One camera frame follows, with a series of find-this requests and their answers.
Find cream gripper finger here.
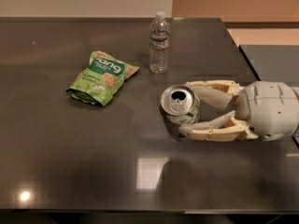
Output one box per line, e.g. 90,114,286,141
186,80,243,110
178,110,259,142

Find white green 7up can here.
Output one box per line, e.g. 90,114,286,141
159,84,200,142

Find clear plastic water bottle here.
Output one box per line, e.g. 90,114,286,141
149,11,171,74

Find green snack chip bag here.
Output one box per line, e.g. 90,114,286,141
67,50,139,106

